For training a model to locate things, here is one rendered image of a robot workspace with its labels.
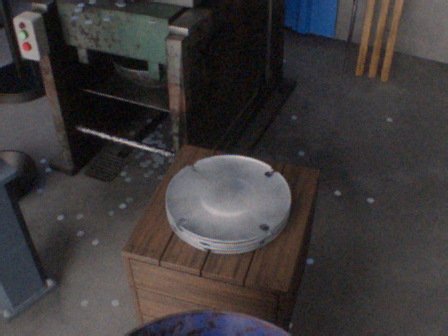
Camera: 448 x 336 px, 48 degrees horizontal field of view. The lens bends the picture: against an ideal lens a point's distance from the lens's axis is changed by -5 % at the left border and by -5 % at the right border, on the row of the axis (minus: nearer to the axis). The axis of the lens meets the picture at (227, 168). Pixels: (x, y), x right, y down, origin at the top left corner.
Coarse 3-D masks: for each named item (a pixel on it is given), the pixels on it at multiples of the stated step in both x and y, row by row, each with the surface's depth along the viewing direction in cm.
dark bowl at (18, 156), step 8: (0, 152) 186; (8, 152) 186; (16, 152) 186; (8, 160) 186; (16, 160) 186; (24, 160) 185; (32, 160) 182; (16, 168) 186; (24, 168) 184; (32, 168) 181; (24, 176) 183; (32, 176) 178; (16, 184) 182; (24, 184) 182; (16, 192) 179
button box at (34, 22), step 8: (16, 16) 145; (24, 16) 145; (32, 16) 144; (40, 16) 145; (16, 24) 145; (32, 24) 143; (40, 24) 146; (16, 32) 148; (32, 32) 145; (40, 32) 147; (24, 40) 148; (32, 40) 147; (40, 40) 148; (32, 48) 149; (40, 48) 149; (48, 48) 152; (24, 56) 152; (32, 56) 151; (40, 56) 150; (32, 64) 157; (40, 88) 165
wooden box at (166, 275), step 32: (192, 160) 137; (160, 192) 128; (160, 224) 119; (288, 224) 119; (128, 256) 114; (160, 256) 112; (192, 256) 112; (224, 256) 112; (256, 256) 112; (288, 256) 112; (160, 288) 118; (192, 288) 114; (224, 288) 110; (256, 288) 107; (288, 288) 106; (288, 320) 127
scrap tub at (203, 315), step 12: (180, 312) 86; (192, 312) 86; (204, 312) 86; (216, 312) 86; (228, 312) 86; (144, 324) 84; (156, 324) 85; (168, 324) 87; (180, 324) 87; (192, 324) 88; (204, 324) 88; (216, 324) 88; (228, 324) 88; (240, 324) 87; (252, 324) 86; (264, 324) 85
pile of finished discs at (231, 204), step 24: (192, 168) 130; (216, 168) 129; (240, 168) 129; (264, 168) 129; (168, 192) 122; (192, 192) 122; (216, 192) 121; (240, 192) 121; (264, 192) 122; (288, 192) 122; (168, 216) 119; (192, 216) 116; (216, 216) 116; (240, 216) 116; (264, 216) 116; (288, 216) 120; (192, 240) 113; (216, 240) 110; (240, 240) 110; (264, 240) 114
